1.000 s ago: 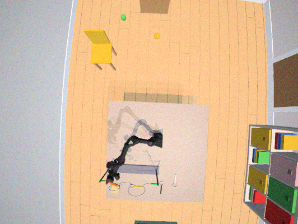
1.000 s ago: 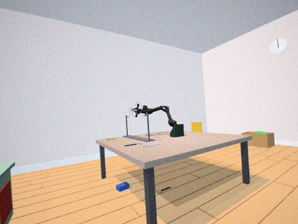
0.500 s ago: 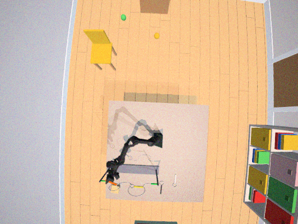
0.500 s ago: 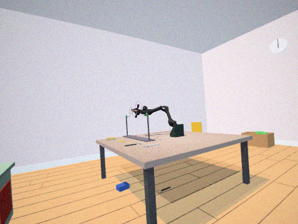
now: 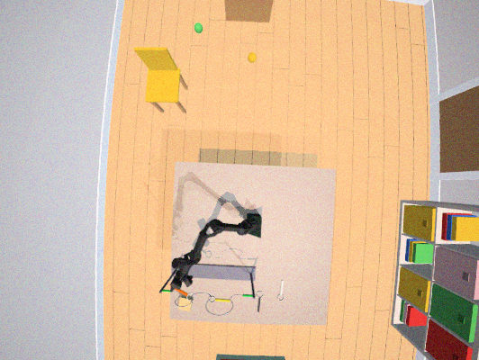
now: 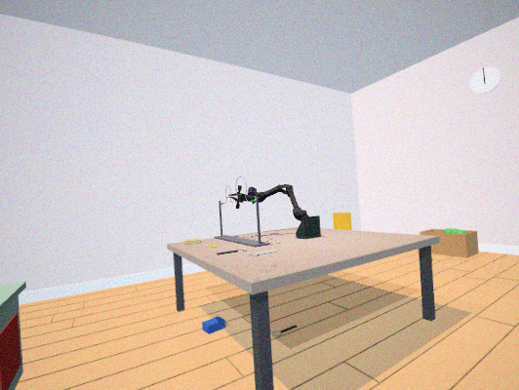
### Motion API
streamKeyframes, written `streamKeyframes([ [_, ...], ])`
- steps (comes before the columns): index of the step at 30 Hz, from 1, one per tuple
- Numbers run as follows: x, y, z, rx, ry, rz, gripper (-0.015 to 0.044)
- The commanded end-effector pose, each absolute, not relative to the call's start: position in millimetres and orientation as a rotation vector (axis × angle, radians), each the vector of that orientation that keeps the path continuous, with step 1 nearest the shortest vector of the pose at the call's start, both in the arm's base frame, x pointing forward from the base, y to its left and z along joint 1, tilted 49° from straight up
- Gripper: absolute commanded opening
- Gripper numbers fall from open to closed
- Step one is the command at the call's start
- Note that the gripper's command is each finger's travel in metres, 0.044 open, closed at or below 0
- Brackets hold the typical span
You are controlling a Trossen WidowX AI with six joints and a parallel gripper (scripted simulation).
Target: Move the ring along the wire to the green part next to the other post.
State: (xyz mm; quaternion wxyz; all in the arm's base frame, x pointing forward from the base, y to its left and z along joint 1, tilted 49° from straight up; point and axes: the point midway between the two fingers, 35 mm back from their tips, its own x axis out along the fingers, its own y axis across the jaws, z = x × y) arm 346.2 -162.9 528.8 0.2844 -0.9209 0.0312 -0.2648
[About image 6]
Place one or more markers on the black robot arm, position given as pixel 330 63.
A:
pixel 252 193

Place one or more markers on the small blue block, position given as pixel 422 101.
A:
pixel 213 325

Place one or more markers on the tan square block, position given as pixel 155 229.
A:
pixel 192 241

